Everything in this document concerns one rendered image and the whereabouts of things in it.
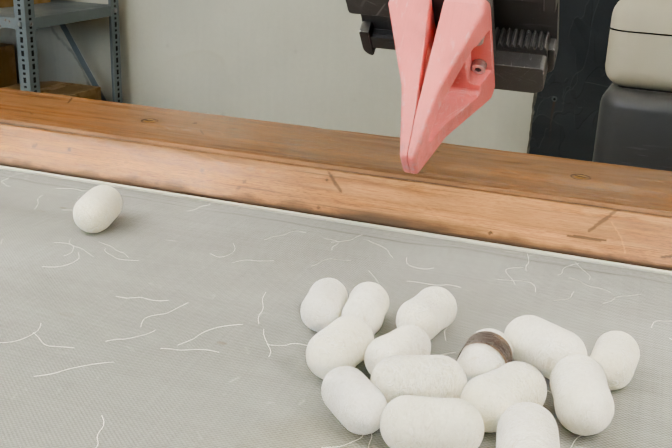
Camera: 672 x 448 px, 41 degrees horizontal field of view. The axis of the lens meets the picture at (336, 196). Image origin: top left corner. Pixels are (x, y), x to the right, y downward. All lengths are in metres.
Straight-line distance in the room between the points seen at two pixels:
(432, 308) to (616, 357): 0.08
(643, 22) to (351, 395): 0.98
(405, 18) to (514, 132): 2.11
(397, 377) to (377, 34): 0.21
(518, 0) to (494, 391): 0.19
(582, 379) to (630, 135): 0.95
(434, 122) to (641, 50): 0.86
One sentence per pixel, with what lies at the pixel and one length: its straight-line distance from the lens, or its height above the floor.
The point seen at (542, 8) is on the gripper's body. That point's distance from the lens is 0.45.
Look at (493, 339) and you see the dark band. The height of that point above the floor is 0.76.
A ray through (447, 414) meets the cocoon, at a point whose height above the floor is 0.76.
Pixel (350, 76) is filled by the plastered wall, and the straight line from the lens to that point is 2.64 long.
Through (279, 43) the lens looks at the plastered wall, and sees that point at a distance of 2.73.
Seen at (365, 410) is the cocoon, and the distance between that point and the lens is 0.32.
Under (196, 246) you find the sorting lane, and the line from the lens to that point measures 0.49.
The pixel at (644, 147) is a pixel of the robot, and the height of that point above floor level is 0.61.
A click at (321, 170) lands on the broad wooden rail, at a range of 0.55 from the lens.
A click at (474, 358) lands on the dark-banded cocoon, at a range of 0.35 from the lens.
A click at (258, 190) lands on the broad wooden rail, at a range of 0.55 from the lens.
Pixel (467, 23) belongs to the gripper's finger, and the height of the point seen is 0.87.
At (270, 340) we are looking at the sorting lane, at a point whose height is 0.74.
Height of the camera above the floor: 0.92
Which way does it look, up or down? 19 degrees down
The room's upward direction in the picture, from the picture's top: 2 degrees clockwise
